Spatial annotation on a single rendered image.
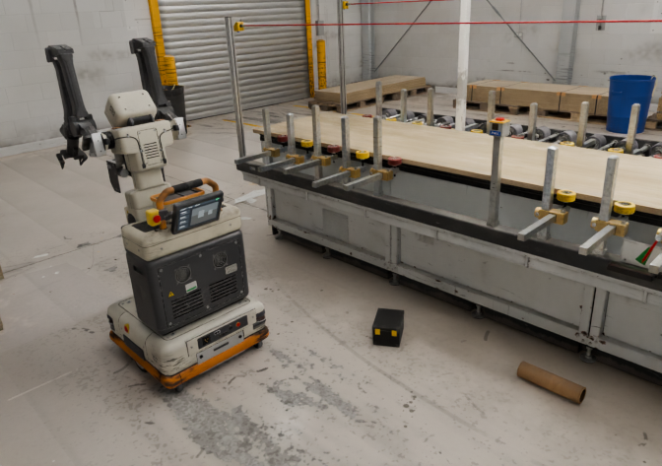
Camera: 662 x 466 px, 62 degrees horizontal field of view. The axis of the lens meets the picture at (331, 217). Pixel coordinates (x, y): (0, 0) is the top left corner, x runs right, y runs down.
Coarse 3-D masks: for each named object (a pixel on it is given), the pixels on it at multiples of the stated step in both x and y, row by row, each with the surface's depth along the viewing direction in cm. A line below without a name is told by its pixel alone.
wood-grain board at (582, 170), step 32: (256, 128) 415; (320, 128) 405; (352, 128) 400; (384, 128) 396; (416, 128) 391; (416, 160) 314; (448, 160) 311; (480, 160) 308; (512, 160) 305; (544, 160) 303; (576, 160) 300; (640, 160) 295; (576, 192) 251; (640, 192) 247
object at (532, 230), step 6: (546, 216) 243; (552, 216) 242; (540, 222) 237; (546, 222) 238; (552, 222) 242; (528, 228) 231; (534, 228) 231; (540, 228) 235; (522, 234) 225; (528, 234) 227; (522, 240) 226
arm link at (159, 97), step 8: (136, 40) 289; (144, 40) 289; (152, 40) 291; (136, 48) 292; (144, 48) 287; (152, 48) 290; (144, 56) 291; (152, 56) 290; (152, 64) 290; (152, 72) 291; (152, 80) 292; (160, 80) 294; (152, 88) 295; (160, 88) 294; (160, 96) 295; (168, 104) 299
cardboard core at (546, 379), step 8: (520, 368) 266; (528, 368) 265; (536, 368) 263; (520, 376) 268; (528, 376) 264; (536, 376) 261; (544, 376) 259; (552, 376) 258; (560, 376) 258; (544, 384) 258; (552, 384) 256; (560, 384) 254; (568, 384) 252; (576, 384) 252; (560, 392) 254; (568, 392) 250; (576, 392) 248; (584, 392) 252; (576, 400) 249
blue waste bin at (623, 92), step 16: (624, 80) 699; (640, 80) 690; (656, 80) 697; (624, 96) 706; (640, 96) 699; (608, 112) 735; (624, 112) 713; (640, 112) 708; (608, 128) 739; (624, 128) 720; (640, 128) 719
